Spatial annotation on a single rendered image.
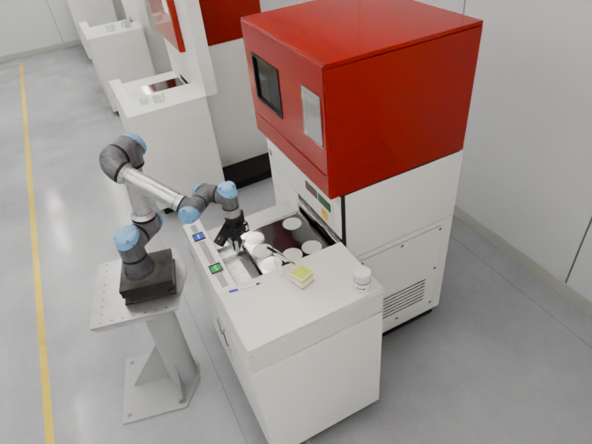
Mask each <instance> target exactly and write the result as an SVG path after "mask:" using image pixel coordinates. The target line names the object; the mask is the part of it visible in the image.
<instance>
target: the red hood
mask: <svg viewBox="0 0 592 444"><path fill-rule="evenodd" d="M240 23H241V29H242V35H243V40H244V46H245V52H246V58H247V63H248V74H249V79H250V85H251V91H252V97H253V102H254V108H255V118H256V124H257V128H258V129H259V130H260V131H261V132H262V133H263V134H264V135H265V136H266V137H267V138H268V139H269V140H270V141H271V142H272V143H273V144H274V145H275V146H276V147H277V148H278V149H279V150H280V151H281V152H282V153H283V154H284V155H285V156H286V157H287V158H288V159H289V160H290V161H291V162H292V163H293V164H294V165H295V166H296V167H297V168H298V169H299V170H300V171H301V172H302V173H303V174H304V175H305V176H306V177H307V178H308V179H309V180H310V181H311V182H312V183H313V184H314V185H315V186H316V187H317V188H318V189H320V190H321V191H322V192H323V193H324V194H325V195H326V196H327V197H328V198H329V199H330V200H331V199H334V198H337V197H339V196H342V195H345V194H348V193H350V192H352V191H354V190H357V189H361V188H364V187H365V186H368V185H371V184H373V183H376V182H378V181H381V180H384V179H387V178H389V177H391V176H393V175H396V174H400V173H402V172H404V171H407V170H410V169H412V168H414V167H418V166H421V165H423V164H425V163H427V162H430V161H433V160H435V159H438V158H441V157H444V156H446V155H449V154H450V153H453V152H457V151H460V150H461V149H463V144H464V138H465V133H466V127H467V121H468V116H469V111H470V101H471V95H472V89H473V84H474V78H475V73H476V67H477V58H478V52H479V46H480V41H481V35H482V30H483V26H482V25H483V20H482V19H478V18H472V17H470V16H466V15H463V14H460V13H457V12H454V11H449V10H445V9H442V8H439V7H436V6H432V5H430V4H424V3H420V2H418V1H415V0H314V1H309V2H305V3H302V4H295V5H291V6H286V7H283V8H279V9H275V10H271V11H264V12H260V13H256V14H252V15H248V16H245V17H240Z"/></svg>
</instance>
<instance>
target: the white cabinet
mask: <svg viewBox="0 0 592 444"><path fill-rule="evenodd" d="M187 245H188V243H187ZM188 248H189V245H188ZM189 252H190V255H191V258H192V261H193V264H194V266H195V270H196V274H197V277H198V280H199V283H200V286H201V288H202V291H203V296H204V299H205V302H206V305H207V307H208V310H209V313H210V317H211V321H212V324H213V326H214V328H215V330H216V332H217V334H218V337H219V339H220V341H221V343H222V345H223V347H224V349H225V351H226V354H227V356H228V358H229V360H230V362H231V364H232V366H233V369H234V372H235V373H236V375H237V377H238V379H239V381H240V384H241V386H242V388H243V390H244V392H245V394H246V397H247V399H248V401H249V403H250V405H251V407H252V410H253V412H254V414H255V416H256V418H257V420H258V423H259V425H260V427H261V428H262V430H263V433H264V436H265V438H266V440H267V441H268V443H269V444H300V443H302V442H304V441H305V440H308V439H310V438H312V437H313V436H315V435H316V434H318V433H320V432H322V431H324V430H326V429H327V428H329V427H331V426H333V425H334V424H336V423H338V422H340V421H342V420H343V419H345V418H348V417H349V416H351V415H352V414H354V413H356V412H357V411H360V410H362V409H364V408H365V407H367V406H368V405H370V404H371V403H374V402H375V401H377V400H379V389H380V371H381V335H382V317H383V311H380V312H378V313H376V314H373V315H371V316H369V317H367V318H366V319H364V320H362V321H360V322H357V323H355V324H353V325H352V326H350V327H348V328H346V329H343V330H341V331H339V332H337V333H335V334H333V335H331V336H329V337H326V338H324V339H323V340H321V341H319V342H317V343H315V344H312V345H310V346H308V347H307V348H305V349H303V350H301V351H298V352H296V353H294V354H292V355H290V356H288V357H286V358H284V359H281V360H279V361H278V362H276V363H274V364H272V365H270V366H267V367H265V368H264V369H262V370H260V371H258V372H256V373H254V374H253V373H252V371H251V369H250V367H249V365H248V362H247V361H246V359H245V357H244V355H243V353H242V351H241V348H240V347H239V345H238V343H237V341H236V339H235V337H234V335H233V332H232V331H231V329H230V327H229V325H228V323H227V321H226V318H225V317H224V316H223V314H222V312H221V310H220V308H219V306H218V303H217V301H216V300H215V298H214V296H213V294H212V292H211V289H210V287H209V286H208V284H207V282H206V280H205V278H204V275H203V273H202V272H201V270H200V268H199V266H198V264H197V262H196V259H195V257H194V256H193V254H192V252H191V250H190V248H189Z"/></svg>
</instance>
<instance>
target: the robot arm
mask: <svg viewBox="0 0 592 444"><path fill-rule="evenodd" d="M146 150H147V147H146V144H145V142H144V140H143V139H142V138H141V137H139V136H138V135H136V134H134V133H130V132H128V133H124V134H123V135H121V136H119V137H118V138H117V139H116V140H115V141H114V142H112V143H111V144H109V145H108V146H106V147H105V148H104V149H103V150H102V151H101V152H100V156H99V163H100V168H101V170H102V171H103V173H104V174H105V175H106V176H107V177H108V178H109V179H110V180H112V181H114V182H116V183H118V184H125V185H126V188H127V191H128V195H129V200H130V204H131V207H132V210H133V212H131V215H130V217H131V220H132V224H131V225H126V226H124V227H121V228H119V229H118V230H117V231H116V232H115V235H114V242H115V247H116V248H117V250H118V252H119V255H120V257H121V259H122V273H123V275H124V276H125V278H127V279H128V280H131V281H138V280H141V279H144V278H147V277H149V276H150V275H151V274H152V273H153V272H154V270H155V267H156V266H155V262H154V261H153V259H152V258H151V257H150V256H149V255H148V254H147V252H146V250H145V245H146V244H147V243H148V242H149V241H150V240H151V239H152V237H153V236H154V235H155V234H156V233H158V232H159V230H160V228H161V227H162V226H163V218H162V217H161V215H160V214H159V213H158V212H157V211H156V210H154V209H153V208H152V207H151V203H150V198H151V199H153V200H155V201H157V202H159V203H161V204H163V205H165V206H166V207H168V208H170V209H172V210H174V211H176V212H178V216H179V219H181V220H182V222H183V223H185V224H193V223H194V222H195V221H196V220H197V219H198V218H200V216H201V214H202V213H203V212H204V210H205V209H206V208H207V207H208V206H209V204H210V203H215V204H221V207H222V211H223V215H224V217H225V220H226V222H225V223H224V224H223V226H222V227H221V229H220V231H219V232H218V235H217V236H216V238H215V240H214V243H216V244H217V245H219V246H220V247H224V245H225V244H226V241H228V243H229V244H230V246H231V248H232V249H233V251H235V252H236V253H239V252H240V251H241V247H242V246H243V245H244V243H245V242H246V240H245V239H244V240H243V239H242V238H241V236H242V235H243V234H244V233H247V232H248V231H249V228H248V230H247V231H246V229H247V228H246V226H248V222H247V221H245V219H244V213H243V210H241V209H240V205H239V199H238V192H237V189H236V186H235V184H234V183H233V182H232V181H222V182H221V183H220V184H219V185H218V186H217V185H210V184H207V183H197V184H195V186H194V188H193V189H192V197H191V198H189V197H187V196H184V195H183V194H182V193H180V192H178V191H176V190H174V189H171V188H170V187H168V186H167V185H165V184H163V183H161V182H159V181H157V180H155V179H153V178H152V177H150V176H148V175H146V174H144V173H143V168H142V167H143V166H144V157H143V155H144V154H145V152H146ZM149 197H150V198H149ZM245 222H246V223H245ZM244 223H245V224H244Z"/></svg>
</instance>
